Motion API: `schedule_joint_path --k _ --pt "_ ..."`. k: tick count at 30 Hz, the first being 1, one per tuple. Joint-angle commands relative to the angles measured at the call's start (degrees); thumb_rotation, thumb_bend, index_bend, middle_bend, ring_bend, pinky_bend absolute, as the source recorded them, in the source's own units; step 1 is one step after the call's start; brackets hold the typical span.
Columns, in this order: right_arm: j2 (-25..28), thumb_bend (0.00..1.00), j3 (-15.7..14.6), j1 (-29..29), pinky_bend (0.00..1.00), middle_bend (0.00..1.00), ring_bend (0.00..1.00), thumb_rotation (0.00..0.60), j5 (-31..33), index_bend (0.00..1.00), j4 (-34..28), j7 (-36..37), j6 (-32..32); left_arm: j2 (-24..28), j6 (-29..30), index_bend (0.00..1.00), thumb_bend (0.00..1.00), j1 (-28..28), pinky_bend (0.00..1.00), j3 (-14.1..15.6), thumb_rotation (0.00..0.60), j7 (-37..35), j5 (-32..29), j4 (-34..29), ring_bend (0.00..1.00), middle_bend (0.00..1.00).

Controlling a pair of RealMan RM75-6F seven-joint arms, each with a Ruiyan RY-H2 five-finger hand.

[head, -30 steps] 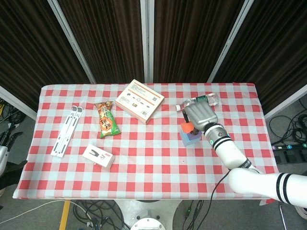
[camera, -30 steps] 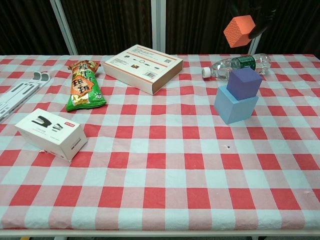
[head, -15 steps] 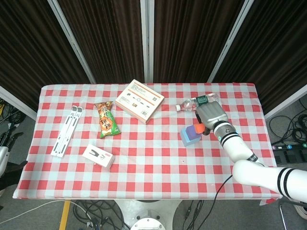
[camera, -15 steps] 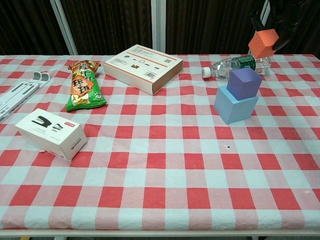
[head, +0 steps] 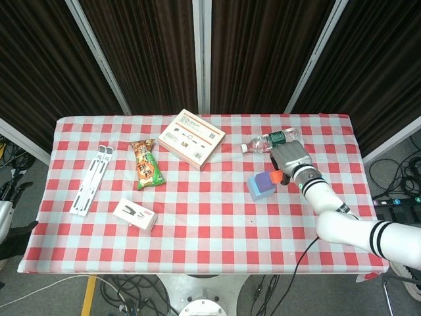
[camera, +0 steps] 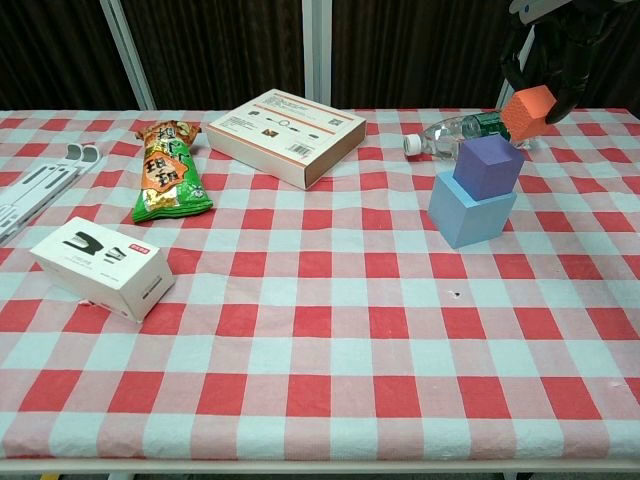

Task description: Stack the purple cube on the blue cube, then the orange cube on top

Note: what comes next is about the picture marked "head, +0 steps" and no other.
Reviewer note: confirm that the white partition post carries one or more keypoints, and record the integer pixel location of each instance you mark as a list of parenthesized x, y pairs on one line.
[(391, 140), (202, 56), (315, 56), (98, 56), (23, 140)]

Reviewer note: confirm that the small orange cube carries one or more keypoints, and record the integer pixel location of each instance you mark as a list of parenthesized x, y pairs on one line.
[(275, 177)]

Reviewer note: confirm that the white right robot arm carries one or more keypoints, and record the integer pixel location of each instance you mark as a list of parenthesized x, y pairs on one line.
[(342, 227)]

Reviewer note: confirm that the large light blue cube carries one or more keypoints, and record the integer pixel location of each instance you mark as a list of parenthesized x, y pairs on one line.
[(255, 194)]

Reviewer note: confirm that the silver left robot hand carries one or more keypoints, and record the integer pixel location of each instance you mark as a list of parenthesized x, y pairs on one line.
[(5, 214)]

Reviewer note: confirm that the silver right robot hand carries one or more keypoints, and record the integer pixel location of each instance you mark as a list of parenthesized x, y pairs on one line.
[(291, 154)]

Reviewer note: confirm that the flat white orange product box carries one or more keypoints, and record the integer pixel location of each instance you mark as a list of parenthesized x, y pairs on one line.
[(192, 138)]

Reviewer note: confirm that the clear water bottle green label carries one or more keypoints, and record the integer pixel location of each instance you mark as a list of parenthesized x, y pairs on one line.
[(263, 143)]

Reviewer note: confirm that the white folding laptop stand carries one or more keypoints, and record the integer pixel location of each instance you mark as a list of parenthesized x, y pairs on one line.
[(90, 182)]

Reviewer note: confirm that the green orange snack bag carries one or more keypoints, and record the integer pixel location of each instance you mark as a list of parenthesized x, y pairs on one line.
[(148, 164)]

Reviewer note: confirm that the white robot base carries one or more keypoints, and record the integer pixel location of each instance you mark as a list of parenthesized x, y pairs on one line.
[(200, 293)]

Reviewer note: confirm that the red white checkered tablecloth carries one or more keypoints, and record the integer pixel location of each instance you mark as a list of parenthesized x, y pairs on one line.
[(204, 204)]

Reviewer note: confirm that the medium purple cube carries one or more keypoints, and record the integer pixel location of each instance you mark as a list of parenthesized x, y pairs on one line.
[(264, 181)]

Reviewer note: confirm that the white stapler box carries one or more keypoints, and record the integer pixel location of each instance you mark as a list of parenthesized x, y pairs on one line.
[(135, 214)]

